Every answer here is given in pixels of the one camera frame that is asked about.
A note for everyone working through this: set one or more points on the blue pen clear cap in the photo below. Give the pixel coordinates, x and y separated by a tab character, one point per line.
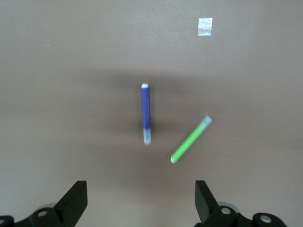
145	106

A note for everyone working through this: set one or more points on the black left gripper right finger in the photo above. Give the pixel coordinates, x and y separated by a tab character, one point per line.
203	201

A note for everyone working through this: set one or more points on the green pen clear cap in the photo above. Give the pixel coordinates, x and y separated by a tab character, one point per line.
187	144

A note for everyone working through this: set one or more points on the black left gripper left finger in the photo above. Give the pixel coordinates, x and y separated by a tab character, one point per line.
75	198

